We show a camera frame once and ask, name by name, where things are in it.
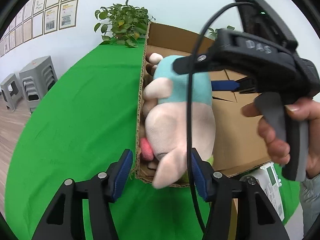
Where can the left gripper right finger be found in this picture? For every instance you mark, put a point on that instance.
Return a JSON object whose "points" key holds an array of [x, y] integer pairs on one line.
{"points": [[257, 218]]}

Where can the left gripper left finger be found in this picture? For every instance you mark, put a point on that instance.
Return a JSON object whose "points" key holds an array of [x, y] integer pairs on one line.
{"points": [[63, 217]]}

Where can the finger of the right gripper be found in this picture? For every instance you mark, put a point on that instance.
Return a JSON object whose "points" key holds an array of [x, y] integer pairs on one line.
{"points": [[225, 85]]}

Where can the white green medicine box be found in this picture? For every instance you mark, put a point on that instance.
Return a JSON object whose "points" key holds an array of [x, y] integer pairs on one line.
{"points": [[268, 179]]}

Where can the pink teal plush toy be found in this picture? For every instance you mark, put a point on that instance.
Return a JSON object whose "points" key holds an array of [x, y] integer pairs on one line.
{"points": [[164, 109]]}

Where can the person's right hand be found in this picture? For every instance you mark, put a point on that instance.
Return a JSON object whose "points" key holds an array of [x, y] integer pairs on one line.
{"points": [[279, 150]]}

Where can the right potted plant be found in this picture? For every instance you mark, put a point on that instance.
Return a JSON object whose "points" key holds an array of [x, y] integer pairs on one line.
{"points": [[213, 32]]}

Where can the potted plant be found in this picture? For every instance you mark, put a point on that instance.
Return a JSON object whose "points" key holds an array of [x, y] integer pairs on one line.
{"points": [[213, 32], [122, 24]]}

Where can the large open cardboard box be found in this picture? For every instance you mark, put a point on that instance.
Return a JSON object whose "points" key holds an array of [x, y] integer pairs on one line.
{"points": [[237, 147]]}

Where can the left potted plant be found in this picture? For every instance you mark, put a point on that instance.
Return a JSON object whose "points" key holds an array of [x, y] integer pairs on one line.
{"points": [[122, 24]]}

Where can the grey plastic stool stack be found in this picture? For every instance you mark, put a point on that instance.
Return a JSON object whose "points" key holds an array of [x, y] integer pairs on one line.
{"points": [[37, 78]]}

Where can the framed certificates on wall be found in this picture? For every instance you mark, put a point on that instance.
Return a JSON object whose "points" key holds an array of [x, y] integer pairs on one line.
{"points": [[38, 18]]}

